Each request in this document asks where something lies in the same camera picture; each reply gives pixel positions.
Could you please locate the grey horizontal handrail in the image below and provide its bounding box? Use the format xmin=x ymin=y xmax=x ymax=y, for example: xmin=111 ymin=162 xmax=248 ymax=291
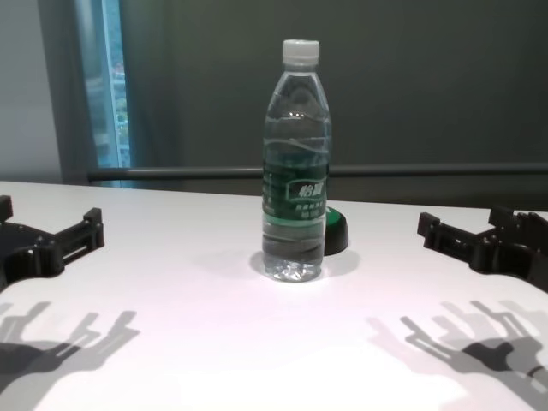
xmin=87 ymin=164 xmax=548 ymax=182

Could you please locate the clear water bottle green label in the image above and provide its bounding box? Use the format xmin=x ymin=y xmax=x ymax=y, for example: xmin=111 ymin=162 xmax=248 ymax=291
xmin=260 ymin=39 xmax=333 ymax=284

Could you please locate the glass window strip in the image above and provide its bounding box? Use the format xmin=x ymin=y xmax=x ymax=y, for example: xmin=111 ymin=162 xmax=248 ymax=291
xmin=83 ymin=0 xmax=132 ymax=170

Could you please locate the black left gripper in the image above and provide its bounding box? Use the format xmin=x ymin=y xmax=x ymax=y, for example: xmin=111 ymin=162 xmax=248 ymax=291
xmin=0 ymin=194 xmax=106 ymax=295

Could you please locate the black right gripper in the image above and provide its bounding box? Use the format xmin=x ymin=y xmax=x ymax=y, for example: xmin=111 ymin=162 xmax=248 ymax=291
xmin=416 ymin=205 xmax=548 ymax=295

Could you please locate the green YES button black base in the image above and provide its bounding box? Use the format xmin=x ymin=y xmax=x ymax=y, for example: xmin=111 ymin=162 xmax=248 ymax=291
xmin=323 ymin=205 xmax=352 ymax=259

